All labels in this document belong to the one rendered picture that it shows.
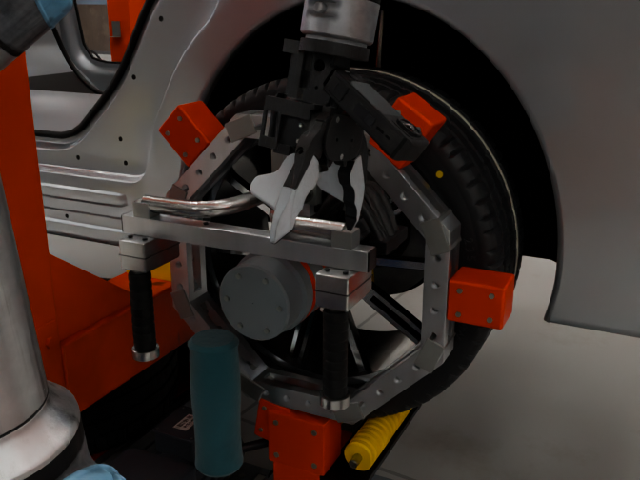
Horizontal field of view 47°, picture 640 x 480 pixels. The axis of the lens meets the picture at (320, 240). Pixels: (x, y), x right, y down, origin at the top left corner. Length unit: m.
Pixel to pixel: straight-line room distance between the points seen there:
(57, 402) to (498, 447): 2.02
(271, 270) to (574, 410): 1.70
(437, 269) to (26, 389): 0.82
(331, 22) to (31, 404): 0.45
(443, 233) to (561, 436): 1.45
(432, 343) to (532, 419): 1.38
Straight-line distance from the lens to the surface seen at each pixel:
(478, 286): 1.17
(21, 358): 0.45
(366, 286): 1.05
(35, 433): 0.46
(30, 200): 1.37
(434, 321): 1.21
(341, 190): 0.83
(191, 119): 1.33
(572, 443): 2.49
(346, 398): 1.07
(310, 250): 1.03
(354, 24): 0.74
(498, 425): 2.51
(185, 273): 1.41
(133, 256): 1.17
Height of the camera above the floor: 1.30
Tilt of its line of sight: 18 degrees down
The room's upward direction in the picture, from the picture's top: straight up
